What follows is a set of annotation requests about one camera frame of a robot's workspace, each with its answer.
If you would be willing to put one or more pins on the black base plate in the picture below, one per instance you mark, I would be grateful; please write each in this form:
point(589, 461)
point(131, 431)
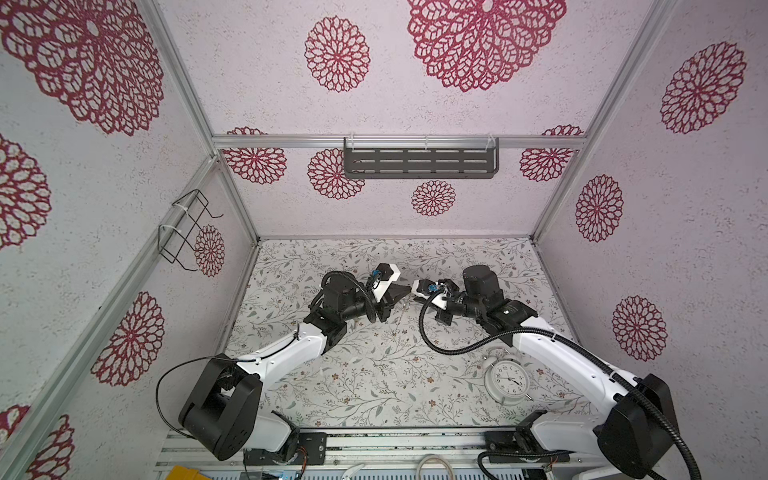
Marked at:
point(519, 446)
point(303, 448)

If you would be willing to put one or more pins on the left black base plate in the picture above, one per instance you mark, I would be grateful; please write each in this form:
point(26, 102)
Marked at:
point(303, 448)

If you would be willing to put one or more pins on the dark grey wall shelf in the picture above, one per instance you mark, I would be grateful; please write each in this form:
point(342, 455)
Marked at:
point(429, 161)

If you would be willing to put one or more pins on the yellow object at bottom edge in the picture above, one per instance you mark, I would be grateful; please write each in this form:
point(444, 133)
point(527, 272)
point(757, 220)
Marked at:
point(185, 473)

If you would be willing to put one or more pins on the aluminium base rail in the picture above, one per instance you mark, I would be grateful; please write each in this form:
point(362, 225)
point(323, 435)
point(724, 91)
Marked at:
point(386, 454)

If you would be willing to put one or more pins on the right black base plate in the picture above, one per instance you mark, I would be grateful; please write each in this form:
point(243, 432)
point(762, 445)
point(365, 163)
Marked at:
point(519, 446)

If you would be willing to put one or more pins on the black wire wall basket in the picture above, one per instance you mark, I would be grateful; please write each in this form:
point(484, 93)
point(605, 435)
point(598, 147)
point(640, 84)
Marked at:
point(176, 238)

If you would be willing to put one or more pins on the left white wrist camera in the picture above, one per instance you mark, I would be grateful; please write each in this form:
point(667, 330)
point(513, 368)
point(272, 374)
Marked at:
point(383, 275)

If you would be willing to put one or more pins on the white round alarm clock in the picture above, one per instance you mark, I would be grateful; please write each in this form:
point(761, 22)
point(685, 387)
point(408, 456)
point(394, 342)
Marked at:
point(505, 378)

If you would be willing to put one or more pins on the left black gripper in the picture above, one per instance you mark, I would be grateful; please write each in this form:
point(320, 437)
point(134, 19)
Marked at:
point(387, 302)

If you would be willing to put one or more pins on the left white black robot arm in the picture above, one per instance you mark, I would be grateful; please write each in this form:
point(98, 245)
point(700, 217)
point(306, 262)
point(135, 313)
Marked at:
point(222, 412)

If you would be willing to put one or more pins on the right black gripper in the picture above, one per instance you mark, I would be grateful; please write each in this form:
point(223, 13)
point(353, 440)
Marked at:
point(440, 316)

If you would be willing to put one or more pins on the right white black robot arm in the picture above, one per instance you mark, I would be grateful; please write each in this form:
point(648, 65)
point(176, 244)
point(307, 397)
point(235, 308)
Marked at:
point(636, 423)

